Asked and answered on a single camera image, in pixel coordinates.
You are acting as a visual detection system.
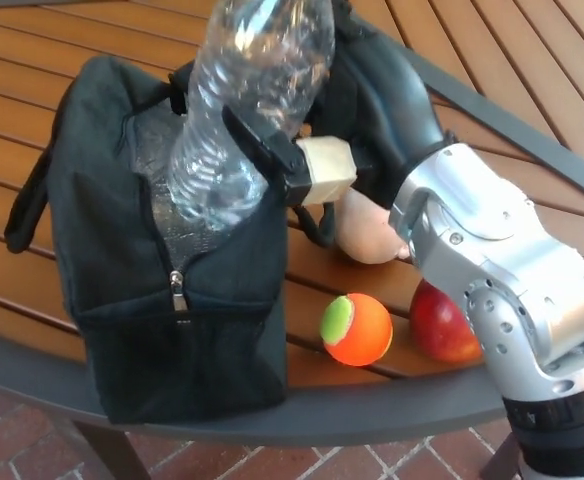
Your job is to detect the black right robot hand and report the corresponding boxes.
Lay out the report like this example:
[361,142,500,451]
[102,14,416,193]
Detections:
[220,0,447,211]

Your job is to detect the clear plastic water bottle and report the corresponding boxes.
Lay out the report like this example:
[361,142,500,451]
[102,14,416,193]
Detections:
[169,0,337,232]

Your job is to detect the red apple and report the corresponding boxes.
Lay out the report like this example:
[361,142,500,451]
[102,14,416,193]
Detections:
[410,279,484,363]

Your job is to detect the cream round soft toy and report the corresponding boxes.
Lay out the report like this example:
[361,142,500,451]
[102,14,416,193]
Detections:
[332,192,413,265]

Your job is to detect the orange and green tennis ball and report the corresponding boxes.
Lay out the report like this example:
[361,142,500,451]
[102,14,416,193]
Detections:
[319,293,393,367]

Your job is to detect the dark grey insulated lunch bag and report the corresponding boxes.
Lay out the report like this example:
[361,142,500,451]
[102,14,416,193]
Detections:
[4,55,338,426]

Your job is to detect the dark metal table leg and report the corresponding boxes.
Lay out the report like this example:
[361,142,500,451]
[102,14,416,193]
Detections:
[479,429,523,480]
[71,419,151,480]

